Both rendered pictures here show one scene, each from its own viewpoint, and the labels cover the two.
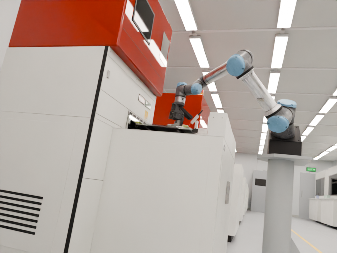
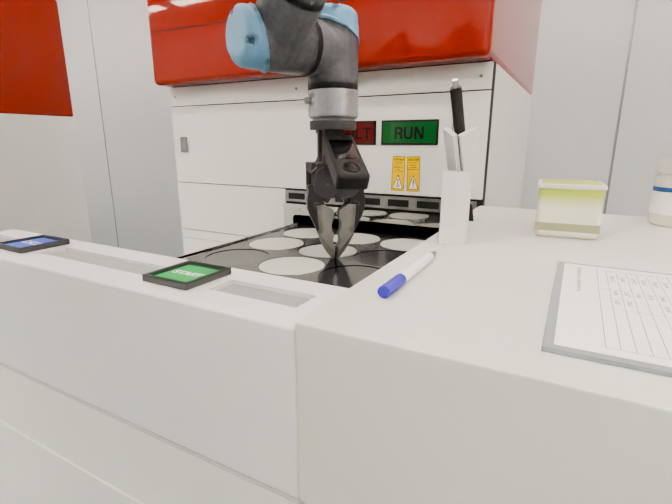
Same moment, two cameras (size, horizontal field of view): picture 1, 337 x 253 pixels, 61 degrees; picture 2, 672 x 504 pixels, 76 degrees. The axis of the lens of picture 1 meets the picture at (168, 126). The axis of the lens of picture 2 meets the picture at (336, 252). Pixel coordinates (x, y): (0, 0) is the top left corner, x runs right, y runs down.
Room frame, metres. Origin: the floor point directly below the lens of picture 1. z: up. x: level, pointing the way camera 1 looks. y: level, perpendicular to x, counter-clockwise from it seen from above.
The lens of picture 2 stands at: (2.07, -0.73, 1.08)
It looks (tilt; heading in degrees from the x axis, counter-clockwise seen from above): 14 degrees down; 101
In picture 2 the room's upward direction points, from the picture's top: straight up
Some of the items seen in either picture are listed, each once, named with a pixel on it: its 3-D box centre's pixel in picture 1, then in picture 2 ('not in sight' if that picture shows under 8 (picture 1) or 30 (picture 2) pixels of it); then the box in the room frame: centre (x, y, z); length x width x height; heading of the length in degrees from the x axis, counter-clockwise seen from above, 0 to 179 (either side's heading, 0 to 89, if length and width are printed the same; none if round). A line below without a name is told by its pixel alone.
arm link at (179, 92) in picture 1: (181, 90); (330, 50); (1.93, -0.06, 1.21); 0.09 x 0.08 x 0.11; 50
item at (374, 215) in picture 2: (140, 129); (369, 230); (1.96, 0.19, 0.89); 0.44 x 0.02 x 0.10; 162
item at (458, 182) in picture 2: (194, 123); (459, 185); (2.11, -0.19, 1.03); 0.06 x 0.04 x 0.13; 72
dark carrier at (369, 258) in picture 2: (169, 132); (327, 251); (1.91, -0.01, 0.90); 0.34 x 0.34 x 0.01; 72
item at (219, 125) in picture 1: (221, 135); (111, 321); (1.74, -0.34, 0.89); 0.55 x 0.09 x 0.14; 162
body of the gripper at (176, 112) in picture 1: (177, 112); (331, 161); (1.93, -0.05, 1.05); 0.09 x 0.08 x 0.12; 114
